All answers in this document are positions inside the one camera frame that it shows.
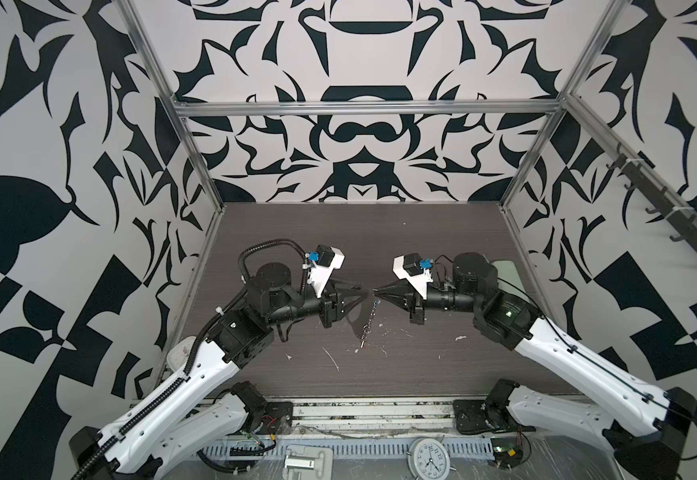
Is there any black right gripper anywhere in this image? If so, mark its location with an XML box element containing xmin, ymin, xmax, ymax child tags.
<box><xmin>379</xmin><ymin>275</ymin><xmax>488</xmax><ymax>325</ymax></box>

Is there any perforated metal crescent plate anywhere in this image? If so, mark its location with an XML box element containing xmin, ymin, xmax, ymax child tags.
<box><xmin>348</xmin><ymin>295</ymin><xmax>380</xmax><ymax>341</ymax></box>

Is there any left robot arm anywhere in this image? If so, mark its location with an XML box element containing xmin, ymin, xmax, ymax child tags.
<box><xmin>70</xmin><ymin>238</ymin><xmax>368</xmax><ymax>479</ymax></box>

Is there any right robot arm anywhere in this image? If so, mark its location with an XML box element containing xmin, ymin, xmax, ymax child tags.
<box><xmin>375</xmin><ymin>252</ymin><xmax>697</xmax><ymax>479</ymax></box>

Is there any mint green glasses case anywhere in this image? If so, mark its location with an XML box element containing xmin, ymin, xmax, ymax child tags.
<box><xmin>492</xmin><ymin>260</ymin><xmax>531</xmax><ymax>302</ymax></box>

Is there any white table clock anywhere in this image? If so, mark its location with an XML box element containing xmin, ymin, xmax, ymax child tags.
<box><xmin>407</xmin><ymin>438</ymin><xmax>451</xmax><ymax>480</ymax></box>

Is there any white plastic hinge block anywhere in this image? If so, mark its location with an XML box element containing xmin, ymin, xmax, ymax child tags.
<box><xmin>282</xmin><ymin>445</ymin><xmax>334</xmax><ymax>480</ymax></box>

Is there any small green circuit board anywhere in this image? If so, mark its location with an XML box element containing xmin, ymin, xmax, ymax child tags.
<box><xmin>490</xmin><ymin>433</ymin><xmax>533</xmax><ymax>470</ymax></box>

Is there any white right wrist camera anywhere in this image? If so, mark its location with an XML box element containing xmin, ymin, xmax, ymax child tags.
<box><xmin>393</xmin><ymin>253</ymin><xmax>434</xmax><ymax>300</ymax></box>

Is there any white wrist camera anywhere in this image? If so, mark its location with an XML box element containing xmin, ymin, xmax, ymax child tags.
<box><xmin>306</xmin><ymin>244</ymin><xmax>344</xmax><ymax>298</ymax></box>
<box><xmin>393</xmin><ymin>253</ymin><xmax>434</xmax><ymax>300</ymax></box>

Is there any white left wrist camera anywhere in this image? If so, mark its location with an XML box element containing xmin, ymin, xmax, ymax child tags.
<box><xmin>306</xmin><ymin>244</ymin><xmax>344</xmax><ymax>298</ymax></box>

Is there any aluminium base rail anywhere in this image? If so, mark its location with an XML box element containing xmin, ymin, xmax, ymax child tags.
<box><xmin>125</xmin><ymin>392</ymin><xmax>629</xmax><ymax>436</ymax></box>

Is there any black wall hook rail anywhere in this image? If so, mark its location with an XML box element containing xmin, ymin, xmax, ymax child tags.
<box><xmin>608</xmin><ymin>142</ymin><xmax>697</xmax><ymax>254</ymax></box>

